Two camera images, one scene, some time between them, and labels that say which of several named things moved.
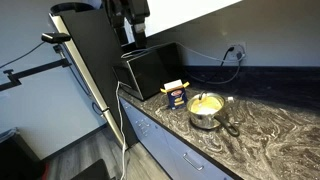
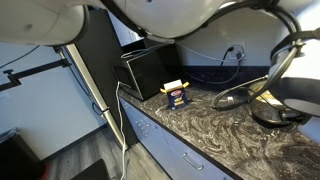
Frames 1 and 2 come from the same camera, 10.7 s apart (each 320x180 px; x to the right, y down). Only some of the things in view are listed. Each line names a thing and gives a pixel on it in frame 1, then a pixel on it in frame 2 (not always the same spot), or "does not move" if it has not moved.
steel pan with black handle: x=202 y=109 -> x=266 y=106
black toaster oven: x=145 y=75 does not move
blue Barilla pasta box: x=176 y=92 does not move
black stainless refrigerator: x=89 y=30 does not move
